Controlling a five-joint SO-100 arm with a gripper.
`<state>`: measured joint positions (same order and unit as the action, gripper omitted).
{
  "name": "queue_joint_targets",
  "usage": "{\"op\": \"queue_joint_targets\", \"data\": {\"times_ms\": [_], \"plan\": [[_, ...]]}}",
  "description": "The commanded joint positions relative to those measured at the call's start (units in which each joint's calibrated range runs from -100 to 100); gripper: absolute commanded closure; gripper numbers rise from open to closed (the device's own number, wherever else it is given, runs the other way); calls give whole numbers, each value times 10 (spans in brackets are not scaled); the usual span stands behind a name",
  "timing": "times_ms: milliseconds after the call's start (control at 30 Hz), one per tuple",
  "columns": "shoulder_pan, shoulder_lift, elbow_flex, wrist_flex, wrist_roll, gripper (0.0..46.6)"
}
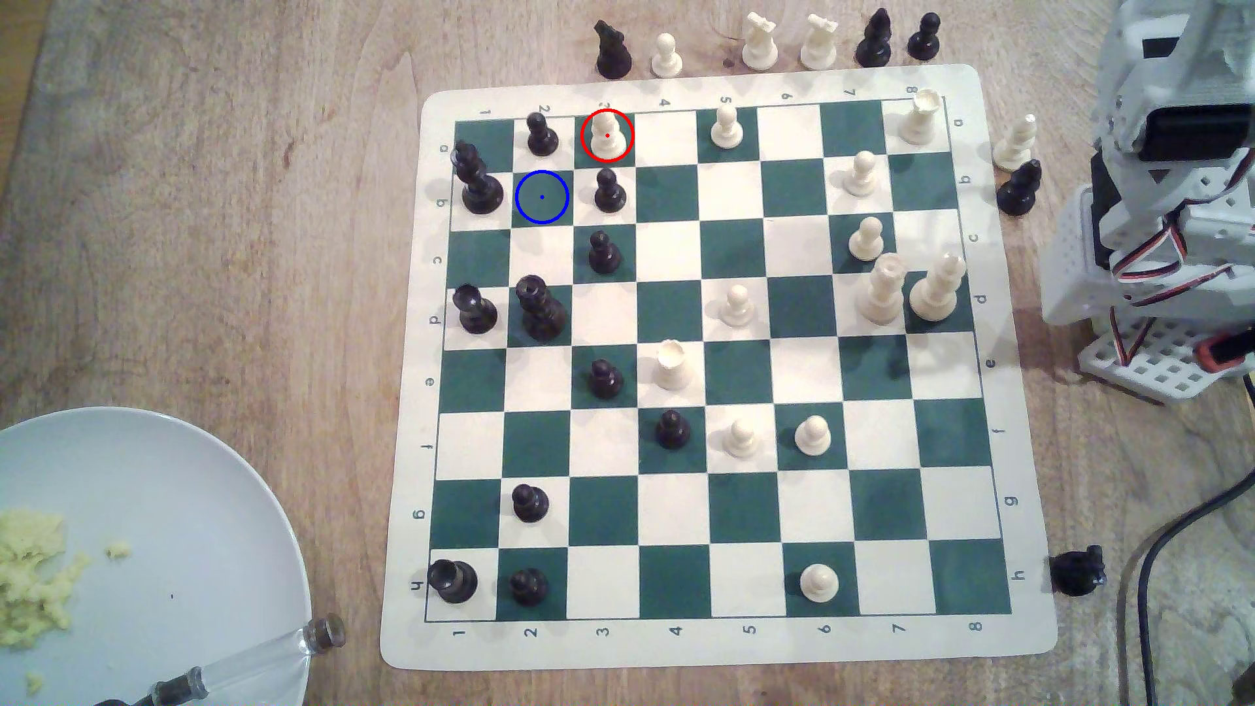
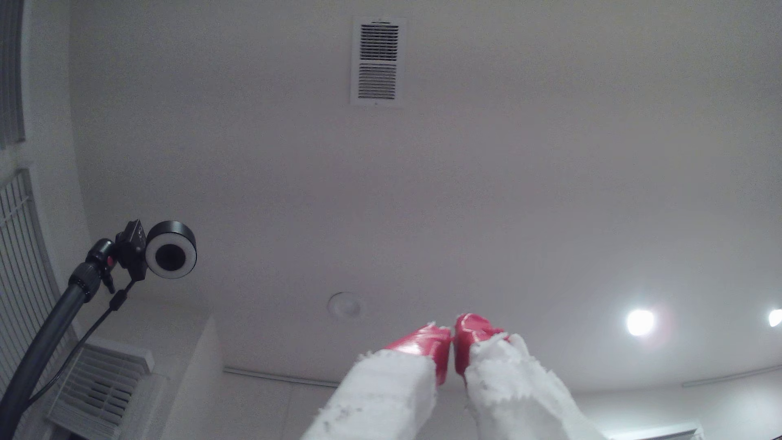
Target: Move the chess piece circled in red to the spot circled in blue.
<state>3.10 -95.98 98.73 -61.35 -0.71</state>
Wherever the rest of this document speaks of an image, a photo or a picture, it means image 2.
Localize black gooseneck stand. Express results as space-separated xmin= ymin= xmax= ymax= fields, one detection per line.
xmin=0 ymin=238 xmax=118 ymax=440

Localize white wall air vent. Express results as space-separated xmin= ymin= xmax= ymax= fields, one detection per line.
xmin=48 ymin=342 xmax=155 ymax=440

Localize thin black webcam cable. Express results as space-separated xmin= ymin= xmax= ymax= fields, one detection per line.
xmin=24 ymin=278 xmax=138 ymax=409

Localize black webcam clamp mount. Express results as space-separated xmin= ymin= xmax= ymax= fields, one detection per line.
xmin=113 ymin=220 xmax=149 ymax=283

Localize black ring light webcam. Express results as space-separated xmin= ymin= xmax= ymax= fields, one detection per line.
xmin=145 ymin=220 xmax=198 ymax=280

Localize dark window blinds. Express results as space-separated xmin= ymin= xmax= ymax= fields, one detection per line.
xmin=0 ymin=0 xmax=26 ymax=149

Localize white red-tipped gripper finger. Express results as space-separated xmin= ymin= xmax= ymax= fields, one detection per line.
xmin=301 ymin=323 xmax=454 ymax=440
xmin=453 ymin=313 xmax=606 ymax=440

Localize white window blinds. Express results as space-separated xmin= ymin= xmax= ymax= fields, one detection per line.
xmin=0 ymin=169 xmax=80 ymax=395

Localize white ceiling air vent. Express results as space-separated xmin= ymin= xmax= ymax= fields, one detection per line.
xmin=351 ymin=17 xmax=407 ymax=108

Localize round white ceiling detector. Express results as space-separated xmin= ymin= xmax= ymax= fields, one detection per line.
xmin=327 ymin=291 xmax=365 ymax=320

